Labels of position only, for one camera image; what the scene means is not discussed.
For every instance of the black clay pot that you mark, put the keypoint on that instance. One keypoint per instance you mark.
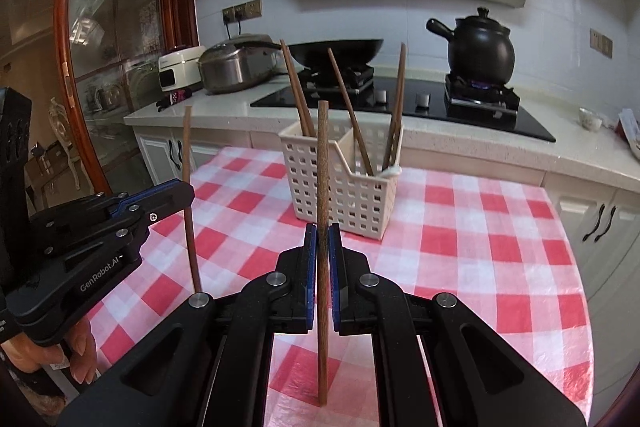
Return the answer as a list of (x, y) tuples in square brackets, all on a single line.
[(480, 54)]

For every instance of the small white bowl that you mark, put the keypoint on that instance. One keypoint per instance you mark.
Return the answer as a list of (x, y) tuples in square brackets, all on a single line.
[(591, 119)]

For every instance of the black wok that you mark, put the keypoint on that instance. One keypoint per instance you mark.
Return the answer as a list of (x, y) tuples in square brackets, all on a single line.
[(345, 52)]

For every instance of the long brown chopstick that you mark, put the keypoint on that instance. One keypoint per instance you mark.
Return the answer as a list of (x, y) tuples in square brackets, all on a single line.
[(323, 157), (193, 252)]

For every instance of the white plastic perforated basket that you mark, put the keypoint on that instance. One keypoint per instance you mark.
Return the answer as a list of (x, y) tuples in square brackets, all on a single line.
[(295, 142)]

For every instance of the gold wall switch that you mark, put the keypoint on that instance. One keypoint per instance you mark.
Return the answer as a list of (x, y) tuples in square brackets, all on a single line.
[(600, 42)]

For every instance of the person's left hand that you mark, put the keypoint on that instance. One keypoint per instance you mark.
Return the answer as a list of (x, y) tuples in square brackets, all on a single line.
[(82, 347)]

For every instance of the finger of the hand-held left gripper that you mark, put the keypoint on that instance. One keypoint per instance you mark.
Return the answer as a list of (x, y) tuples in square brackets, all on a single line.
[(75, 212), (90, 279)]

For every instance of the set of wooden chopsticks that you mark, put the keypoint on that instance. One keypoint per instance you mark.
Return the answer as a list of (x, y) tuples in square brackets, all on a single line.
[(300, 102)]

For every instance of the red white package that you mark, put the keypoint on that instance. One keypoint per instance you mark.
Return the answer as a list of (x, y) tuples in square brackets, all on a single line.
[(629, 127)]

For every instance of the red white checkered tablecloth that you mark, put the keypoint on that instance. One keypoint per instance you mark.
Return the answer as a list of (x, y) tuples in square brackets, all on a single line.
[(475, 257)]

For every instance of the small white cooking appliance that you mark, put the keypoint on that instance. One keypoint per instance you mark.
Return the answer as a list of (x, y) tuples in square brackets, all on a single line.
[(177, 69)]

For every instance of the gold wall outlet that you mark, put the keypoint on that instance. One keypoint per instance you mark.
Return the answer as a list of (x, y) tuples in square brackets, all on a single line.
[(247, 10)]

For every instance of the silver rice cooker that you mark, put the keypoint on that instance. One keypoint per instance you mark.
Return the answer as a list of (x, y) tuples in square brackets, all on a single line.
[(230, 69)]

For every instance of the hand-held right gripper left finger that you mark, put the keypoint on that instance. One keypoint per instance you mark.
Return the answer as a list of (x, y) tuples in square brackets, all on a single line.
[(311, 277)]

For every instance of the small pink black object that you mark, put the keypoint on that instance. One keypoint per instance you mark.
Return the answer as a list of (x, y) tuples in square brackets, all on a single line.
[(175, 99)]

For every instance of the wooden framed glass door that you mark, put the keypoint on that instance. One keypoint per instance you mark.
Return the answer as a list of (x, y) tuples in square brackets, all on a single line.
[(61, 57)]

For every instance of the black glass gas stove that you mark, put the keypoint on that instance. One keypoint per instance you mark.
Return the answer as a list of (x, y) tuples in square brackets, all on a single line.
[(475, 122)]

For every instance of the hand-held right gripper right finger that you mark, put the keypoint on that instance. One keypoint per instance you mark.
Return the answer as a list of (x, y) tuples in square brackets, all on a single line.
[(336, 277)]

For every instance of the white plastic hook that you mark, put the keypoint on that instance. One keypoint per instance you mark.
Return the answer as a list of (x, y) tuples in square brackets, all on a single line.
[(392, 172)]

